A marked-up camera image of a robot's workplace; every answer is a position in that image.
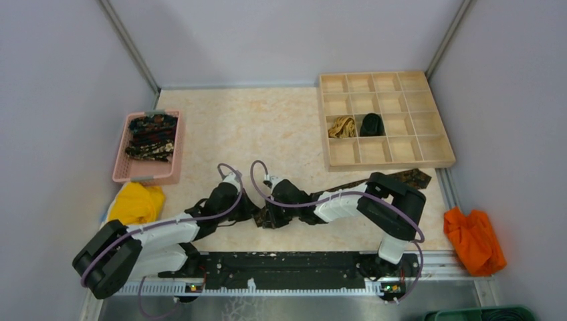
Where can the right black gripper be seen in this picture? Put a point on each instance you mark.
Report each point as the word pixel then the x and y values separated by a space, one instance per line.
pixel 275 221

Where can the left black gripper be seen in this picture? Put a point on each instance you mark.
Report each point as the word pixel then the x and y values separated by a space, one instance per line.
pixel 248 210

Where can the dark brown patterned tie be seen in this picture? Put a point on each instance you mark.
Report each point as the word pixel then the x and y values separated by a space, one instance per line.
pixel 412 177

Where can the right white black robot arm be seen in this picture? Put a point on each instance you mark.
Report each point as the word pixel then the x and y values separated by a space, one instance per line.
pixel 393 245

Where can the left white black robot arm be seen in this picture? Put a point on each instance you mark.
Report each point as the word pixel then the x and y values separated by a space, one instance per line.
pixel 121 253

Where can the pile of patterned ties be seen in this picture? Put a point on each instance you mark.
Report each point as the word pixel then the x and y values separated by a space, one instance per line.
pixel 153 138

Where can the pink plastic basket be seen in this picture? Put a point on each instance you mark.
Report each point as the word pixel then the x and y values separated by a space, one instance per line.
pixel 127 169

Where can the yellow white cloth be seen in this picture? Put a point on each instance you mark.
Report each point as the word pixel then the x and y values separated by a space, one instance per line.
pixel 136 204

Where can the rolled yellow patterned tie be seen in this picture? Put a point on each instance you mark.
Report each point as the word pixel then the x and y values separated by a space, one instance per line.
pixel 343 127

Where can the rolled black tie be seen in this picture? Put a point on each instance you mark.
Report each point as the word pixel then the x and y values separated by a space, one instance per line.
pixel 372 125

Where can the wooden compartment tray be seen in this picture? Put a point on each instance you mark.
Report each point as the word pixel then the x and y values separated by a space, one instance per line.
pixel 415 136

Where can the orange cloth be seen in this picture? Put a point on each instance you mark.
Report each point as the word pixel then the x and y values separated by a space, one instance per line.
pixel 474 242

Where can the green bin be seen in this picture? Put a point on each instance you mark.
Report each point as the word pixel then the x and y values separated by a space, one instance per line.
pixel 486 313

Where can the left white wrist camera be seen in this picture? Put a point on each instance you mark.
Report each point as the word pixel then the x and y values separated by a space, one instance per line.
pixel 233 179

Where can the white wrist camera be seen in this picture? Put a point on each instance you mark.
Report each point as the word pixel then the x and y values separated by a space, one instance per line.
pixel 233 179
pixel 271 181

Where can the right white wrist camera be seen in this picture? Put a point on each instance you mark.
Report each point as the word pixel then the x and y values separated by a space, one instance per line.
pixel 271 181

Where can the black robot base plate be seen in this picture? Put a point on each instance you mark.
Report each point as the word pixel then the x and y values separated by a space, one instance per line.
pixel 287 270

